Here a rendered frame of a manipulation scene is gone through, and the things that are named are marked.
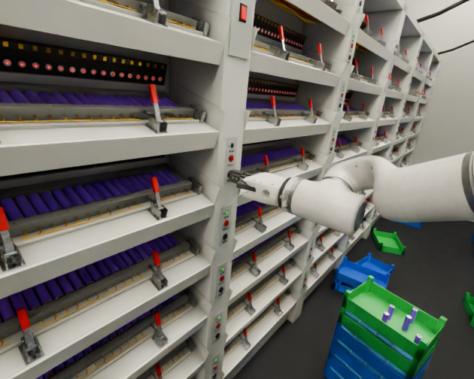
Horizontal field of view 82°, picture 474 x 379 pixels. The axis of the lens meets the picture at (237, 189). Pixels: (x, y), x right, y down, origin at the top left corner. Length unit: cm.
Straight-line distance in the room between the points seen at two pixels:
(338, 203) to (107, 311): 53
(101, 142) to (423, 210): 50
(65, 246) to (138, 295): 23
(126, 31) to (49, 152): 23
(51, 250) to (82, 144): 19
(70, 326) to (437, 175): 69
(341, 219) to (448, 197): 19
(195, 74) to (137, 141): 27
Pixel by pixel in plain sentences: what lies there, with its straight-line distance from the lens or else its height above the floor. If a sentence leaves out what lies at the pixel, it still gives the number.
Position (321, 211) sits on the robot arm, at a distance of 57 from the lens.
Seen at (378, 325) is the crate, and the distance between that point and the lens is 126.
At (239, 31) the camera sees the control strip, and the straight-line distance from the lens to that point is 71.
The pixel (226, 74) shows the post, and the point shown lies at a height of 124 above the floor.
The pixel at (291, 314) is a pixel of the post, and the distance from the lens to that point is 172.
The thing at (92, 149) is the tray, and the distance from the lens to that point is 51.
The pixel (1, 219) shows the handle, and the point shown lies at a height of 100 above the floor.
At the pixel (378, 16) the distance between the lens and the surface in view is 203.
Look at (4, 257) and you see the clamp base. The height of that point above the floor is 95.
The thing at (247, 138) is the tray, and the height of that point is 108.
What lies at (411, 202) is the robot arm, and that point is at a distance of 46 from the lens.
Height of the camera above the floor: 120
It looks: 19 degrees down
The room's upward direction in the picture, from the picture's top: 5 degrees clockwise
